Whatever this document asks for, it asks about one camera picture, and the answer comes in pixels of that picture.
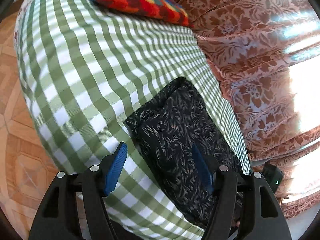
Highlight black leaf-print pants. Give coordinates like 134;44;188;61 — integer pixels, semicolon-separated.
125;77;242;228

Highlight brown floral curtain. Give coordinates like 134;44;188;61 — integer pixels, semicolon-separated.
174;0;319;218

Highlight green white checkered bedsheet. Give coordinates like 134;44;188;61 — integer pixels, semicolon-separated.
14;0;251;239

